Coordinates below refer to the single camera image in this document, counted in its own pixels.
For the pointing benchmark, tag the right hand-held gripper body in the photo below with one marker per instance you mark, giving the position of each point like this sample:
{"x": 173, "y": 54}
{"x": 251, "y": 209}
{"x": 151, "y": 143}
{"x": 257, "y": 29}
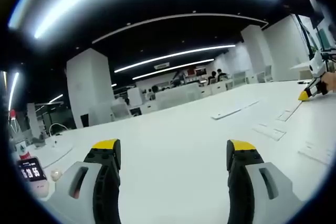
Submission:
{"x": 316, "y": 66}

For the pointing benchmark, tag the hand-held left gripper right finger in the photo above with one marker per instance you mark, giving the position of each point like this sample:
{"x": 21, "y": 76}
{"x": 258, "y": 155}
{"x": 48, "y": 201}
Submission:
{"x": 241, "y": 182}

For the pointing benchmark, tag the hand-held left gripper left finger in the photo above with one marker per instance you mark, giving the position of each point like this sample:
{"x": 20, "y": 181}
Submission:
{"x": 105, "y": 187}

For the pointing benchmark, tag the small white socket holder cover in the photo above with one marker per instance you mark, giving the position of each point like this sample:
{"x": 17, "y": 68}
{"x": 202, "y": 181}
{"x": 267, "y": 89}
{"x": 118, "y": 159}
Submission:
{"x": 284, "y": 116}

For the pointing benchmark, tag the long white socket holder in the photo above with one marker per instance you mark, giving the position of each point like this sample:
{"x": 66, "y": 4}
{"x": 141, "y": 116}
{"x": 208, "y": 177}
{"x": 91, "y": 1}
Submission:
{"x": 231, "y": 111}

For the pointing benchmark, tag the person's right hand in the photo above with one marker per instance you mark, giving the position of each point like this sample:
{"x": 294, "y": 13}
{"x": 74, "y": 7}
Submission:
{"x": 330, "y": 81}

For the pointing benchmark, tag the dark flat object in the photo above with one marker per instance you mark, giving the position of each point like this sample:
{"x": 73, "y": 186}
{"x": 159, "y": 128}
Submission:
{"x": 304, "y": 83}

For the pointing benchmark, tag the white side desk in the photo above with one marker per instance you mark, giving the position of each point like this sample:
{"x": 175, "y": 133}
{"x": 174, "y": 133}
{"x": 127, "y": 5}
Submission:
{"x": 302, "y": 67}

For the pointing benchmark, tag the green board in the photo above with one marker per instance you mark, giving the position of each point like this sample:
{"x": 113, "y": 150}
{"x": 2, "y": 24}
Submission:
{"x": 322, "y": 39}

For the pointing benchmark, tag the black floor stand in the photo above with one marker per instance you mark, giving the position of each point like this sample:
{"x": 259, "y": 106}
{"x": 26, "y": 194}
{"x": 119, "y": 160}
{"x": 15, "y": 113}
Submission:
{"x": 303, "y": 34}

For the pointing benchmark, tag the small white round object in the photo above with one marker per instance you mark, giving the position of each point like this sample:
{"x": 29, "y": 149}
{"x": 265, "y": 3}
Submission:
{"x": 56, "y": 175}

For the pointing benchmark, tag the black monitor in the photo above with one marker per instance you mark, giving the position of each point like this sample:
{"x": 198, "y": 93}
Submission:
{"x": 316, "y": 11}

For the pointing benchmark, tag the tall white pillar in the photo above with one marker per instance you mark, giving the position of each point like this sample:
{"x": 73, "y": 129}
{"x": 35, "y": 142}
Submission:
{"x": 256, "y": 51}

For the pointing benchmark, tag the pink phone stand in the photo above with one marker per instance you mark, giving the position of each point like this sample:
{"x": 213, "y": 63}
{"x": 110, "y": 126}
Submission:
{"x": 39, "y": 188}

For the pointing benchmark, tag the black smartphone clock display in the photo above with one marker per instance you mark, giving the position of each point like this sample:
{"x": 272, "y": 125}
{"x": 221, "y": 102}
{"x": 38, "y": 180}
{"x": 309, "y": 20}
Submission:
{"x": 31, "y": 170}

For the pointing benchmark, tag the small dark object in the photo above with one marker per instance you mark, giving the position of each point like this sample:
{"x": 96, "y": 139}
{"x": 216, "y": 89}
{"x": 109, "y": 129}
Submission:
{"x": 39, "y": 141}

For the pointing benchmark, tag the clear water bottle red cap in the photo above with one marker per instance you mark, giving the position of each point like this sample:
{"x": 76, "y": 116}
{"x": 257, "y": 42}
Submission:
{"x": 22, "y": 150}

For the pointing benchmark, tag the wide white pillar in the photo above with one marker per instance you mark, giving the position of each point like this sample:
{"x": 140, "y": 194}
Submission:
{"x": 89, "y": 90}

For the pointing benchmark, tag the group of white office chairs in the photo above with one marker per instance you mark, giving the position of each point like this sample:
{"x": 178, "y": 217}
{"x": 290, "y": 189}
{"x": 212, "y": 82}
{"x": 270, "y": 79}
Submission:
{"x": 183, "y": 93}

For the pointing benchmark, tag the straight ceiling light strip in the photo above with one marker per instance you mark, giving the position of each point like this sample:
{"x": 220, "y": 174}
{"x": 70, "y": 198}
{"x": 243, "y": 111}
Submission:
{"x": 170, "y": 56}
{"x": 170, "y": 68}
{"x": 14, "y": 87}

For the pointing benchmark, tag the white ceiling vent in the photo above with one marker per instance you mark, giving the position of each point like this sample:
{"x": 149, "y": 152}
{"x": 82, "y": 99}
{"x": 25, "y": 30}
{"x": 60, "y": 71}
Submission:
{"x": 162, "y": 65}

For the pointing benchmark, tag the curved ceiling light strip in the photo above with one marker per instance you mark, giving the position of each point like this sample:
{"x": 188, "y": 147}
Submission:
{"x": 52, "y": 25}

